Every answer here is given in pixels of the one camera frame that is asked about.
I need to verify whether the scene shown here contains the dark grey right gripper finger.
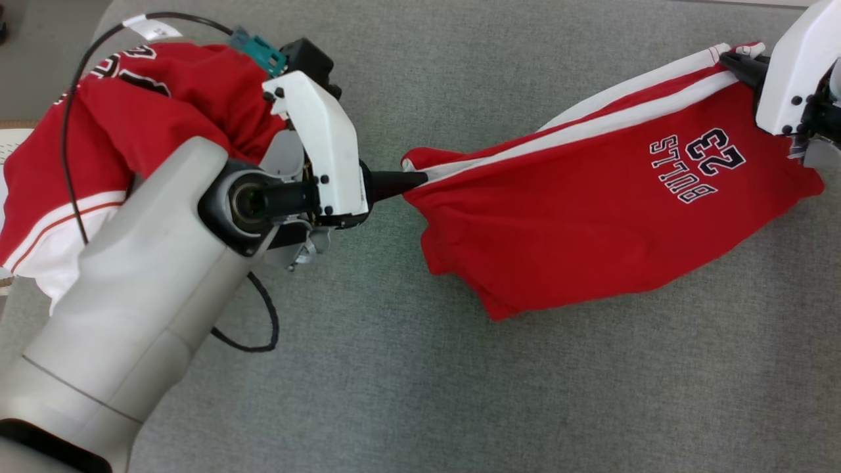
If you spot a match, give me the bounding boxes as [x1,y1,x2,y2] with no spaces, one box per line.
[719,51,771,91]

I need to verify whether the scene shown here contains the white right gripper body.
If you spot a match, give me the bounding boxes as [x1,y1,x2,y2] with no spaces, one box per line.
[754,0,841,156]

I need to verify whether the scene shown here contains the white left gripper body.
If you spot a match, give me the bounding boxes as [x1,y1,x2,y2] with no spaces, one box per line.
[261,70,370,229]

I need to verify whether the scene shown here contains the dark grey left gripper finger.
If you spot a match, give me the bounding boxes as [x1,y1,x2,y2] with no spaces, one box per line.
[364,169,429,204]

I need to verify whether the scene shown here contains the red jersey with white sleeves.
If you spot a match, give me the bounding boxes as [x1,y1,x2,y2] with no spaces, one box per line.
[0,42,291,315]

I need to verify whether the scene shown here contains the red shorts with white stripes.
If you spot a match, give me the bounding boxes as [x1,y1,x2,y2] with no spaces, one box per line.
[401,42,826,323]

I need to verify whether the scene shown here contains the grey fabric sofa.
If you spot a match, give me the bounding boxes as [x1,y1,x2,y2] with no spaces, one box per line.
[0,0,841,473]

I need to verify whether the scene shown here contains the white laundry basket brown rim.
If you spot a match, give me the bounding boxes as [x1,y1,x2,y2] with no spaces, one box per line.
[0,120,37,166]

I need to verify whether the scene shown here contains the teal cable connector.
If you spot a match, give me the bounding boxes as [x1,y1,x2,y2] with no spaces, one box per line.
[229,26,288,78]

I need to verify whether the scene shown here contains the white cable label tag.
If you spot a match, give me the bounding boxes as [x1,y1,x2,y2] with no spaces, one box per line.
[122,14,184,42]

